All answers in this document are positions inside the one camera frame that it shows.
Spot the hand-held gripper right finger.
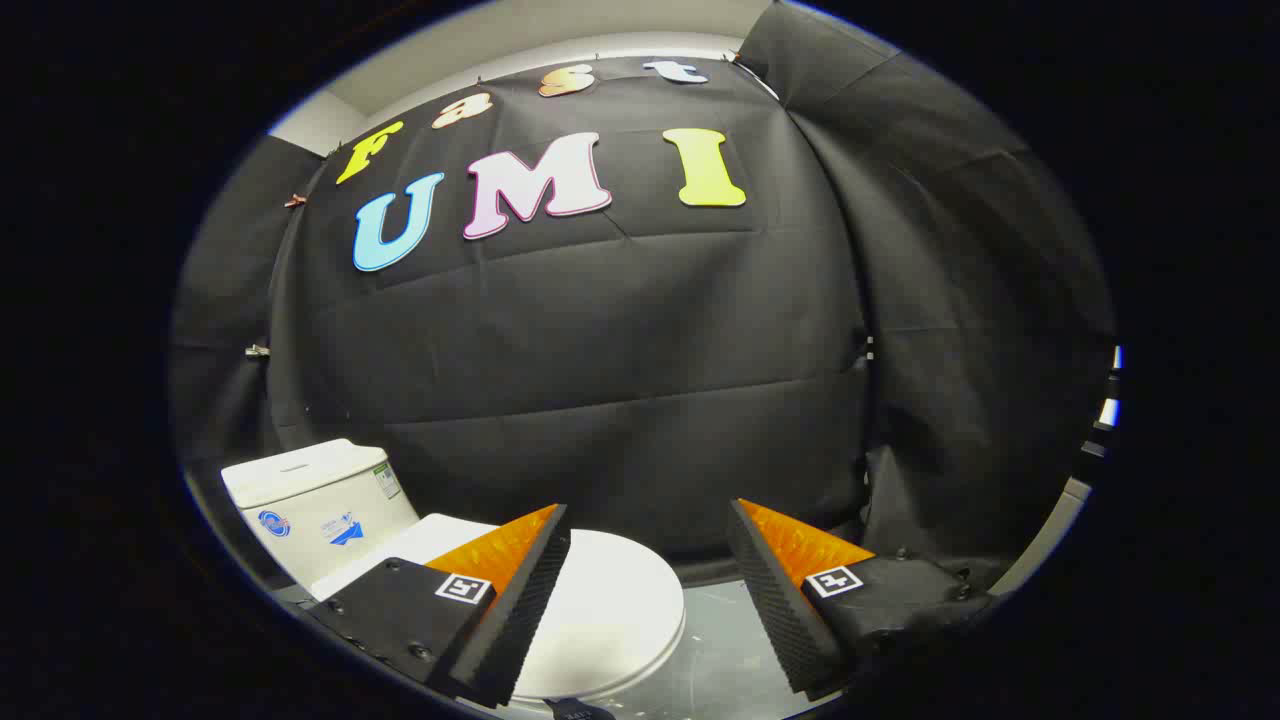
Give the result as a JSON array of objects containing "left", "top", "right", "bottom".
[{"left": 726, "top": 498, "right": 994, "bottom": 699}]

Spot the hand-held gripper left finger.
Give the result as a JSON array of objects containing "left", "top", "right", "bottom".
[{"left": 308, "top": 503, "right": 572, "bottom": 709}]

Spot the white ceramic toilet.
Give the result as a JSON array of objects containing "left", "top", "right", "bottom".
[{"left": 220, "top": 438, "right": 691, "bottom": 713}]

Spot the white toilet lid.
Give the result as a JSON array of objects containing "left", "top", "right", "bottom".
[{"left": 312, "top": 513, "right": 687, "bottom": 701}]

